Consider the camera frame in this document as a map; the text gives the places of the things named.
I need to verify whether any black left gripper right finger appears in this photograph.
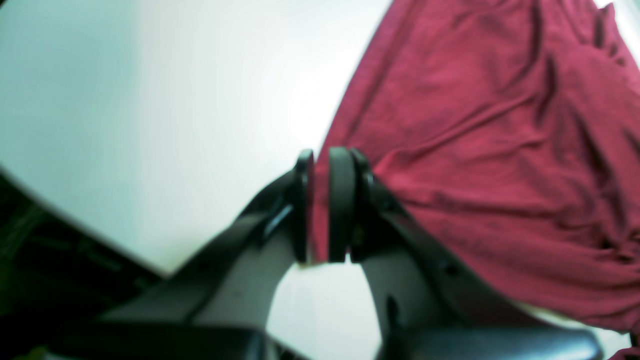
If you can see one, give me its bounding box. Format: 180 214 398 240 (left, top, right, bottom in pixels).
327 147 603 360

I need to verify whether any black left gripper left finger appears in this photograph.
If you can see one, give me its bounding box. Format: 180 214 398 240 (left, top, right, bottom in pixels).
50 149 314 360

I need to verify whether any dark red long-sleeve t-shirt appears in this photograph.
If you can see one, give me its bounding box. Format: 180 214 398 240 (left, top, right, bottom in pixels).
313 0 639 360

